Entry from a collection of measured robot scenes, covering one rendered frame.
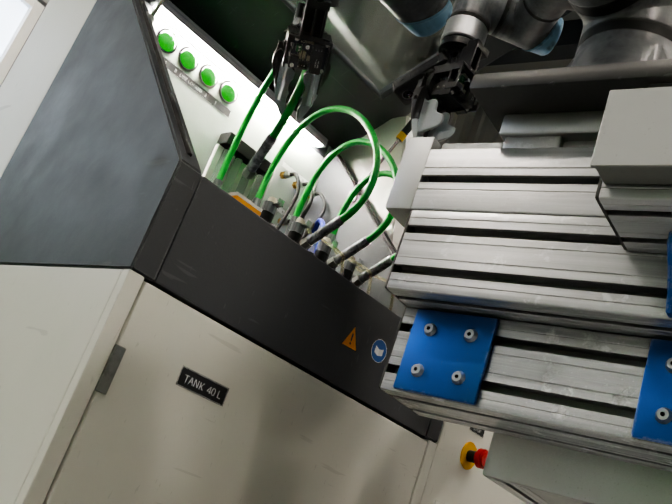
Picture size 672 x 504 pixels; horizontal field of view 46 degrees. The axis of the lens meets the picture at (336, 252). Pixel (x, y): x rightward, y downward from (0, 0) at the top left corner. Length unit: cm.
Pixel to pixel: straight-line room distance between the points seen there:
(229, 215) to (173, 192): 9
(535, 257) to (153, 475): 57
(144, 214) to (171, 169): 7
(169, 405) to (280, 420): 20
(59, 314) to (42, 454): 20
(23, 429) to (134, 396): 13
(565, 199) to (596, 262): 7
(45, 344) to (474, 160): 60
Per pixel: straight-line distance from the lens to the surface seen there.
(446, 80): 138
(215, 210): 109
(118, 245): 107
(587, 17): 91
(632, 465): 79
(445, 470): 151
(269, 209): 147
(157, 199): 105
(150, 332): 103
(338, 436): 128
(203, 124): 176
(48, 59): 174
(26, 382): 110
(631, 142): 62
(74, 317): 107
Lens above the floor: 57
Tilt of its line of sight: 19 degrees up
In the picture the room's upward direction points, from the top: 20 degrees clockwise
